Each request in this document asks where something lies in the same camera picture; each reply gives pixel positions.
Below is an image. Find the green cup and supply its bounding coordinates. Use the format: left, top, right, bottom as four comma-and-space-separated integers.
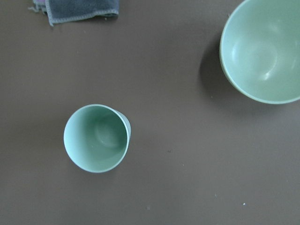
63, 104, 131, 173

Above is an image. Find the green bowl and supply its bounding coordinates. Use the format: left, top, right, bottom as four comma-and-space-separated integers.
219, 0, 300, 105

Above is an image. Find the grey cloth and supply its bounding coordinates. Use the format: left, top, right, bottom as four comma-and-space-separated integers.
45, 0, 120, 26

